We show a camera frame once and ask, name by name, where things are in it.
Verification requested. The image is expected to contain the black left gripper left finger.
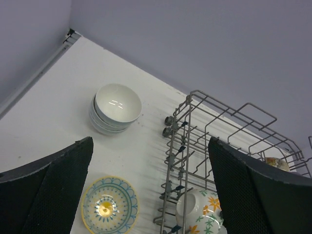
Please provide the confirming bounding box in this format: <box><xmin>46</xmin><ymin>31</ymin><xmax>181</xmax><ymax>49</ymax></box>
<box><xmin>0</xmin><ymin>136</ymin><xmax>94</xmax><ymax>234</ymax></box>

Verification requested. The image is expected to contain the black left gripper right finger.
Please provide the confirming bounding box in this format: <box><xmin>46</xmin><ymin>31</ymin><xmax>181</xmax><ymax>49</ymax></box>
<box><xmin>208</xmin><ymin>137</ymin><xmax>312</xmax><ymax>234</ymax></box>

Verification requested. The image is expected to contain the orange green floral bowl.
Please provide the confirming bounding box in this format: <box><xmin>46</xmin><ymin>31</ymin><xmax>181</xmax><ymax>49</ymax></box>
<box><xmin>175</xmin><ymin>189</ymin><xmax>223</xmax><ymax>234</ymax></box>

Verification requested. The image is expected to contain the yellow dotted bowl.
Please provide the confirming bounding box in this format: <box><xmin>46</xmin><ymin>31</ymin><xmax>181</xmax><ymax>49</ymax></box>
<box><xmin>81</xmin><ymin>176</ymin><xmax>139</xmax><ymax>234</ymax></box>

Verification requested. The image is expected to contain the light blue bowl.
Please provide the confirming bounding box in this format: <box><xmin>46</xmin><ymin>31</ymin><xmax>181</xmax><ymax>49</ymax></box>
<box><xmin>89</xmin><ymin>107</ymin><xmax>127</xmax><ymax>135</ymax></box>
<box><xmin>90</xmin><ymin>97</ymin><xmax>131</xmax><ymax>131</ymax></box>

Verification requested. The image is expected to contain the light blue bowl rack end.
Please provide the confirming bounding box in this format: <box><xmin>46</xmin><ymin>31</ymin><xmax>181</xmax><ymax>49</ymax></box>
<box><xmin>94</xmin><ymin>83</ymin><xmax>142</xmax><ymax>125</ymax></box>

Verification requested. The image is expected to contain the beige bowl with flower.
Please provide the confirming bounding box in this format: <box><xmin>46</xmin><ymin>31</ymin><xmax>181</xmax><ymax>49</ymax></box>
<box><xmin>265</xmin><ymin>157</ymin><xmax>290</xmax><ymax>172</ymax></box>

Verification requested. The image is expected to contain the grey wire dish rack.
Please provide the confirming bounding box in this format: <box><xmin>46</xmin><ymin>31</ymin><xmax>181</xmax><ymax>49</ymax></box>
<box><xmin>153</xmin><ymin>90</ymin><xmax>312</xmax><ymax>234</ymax></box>

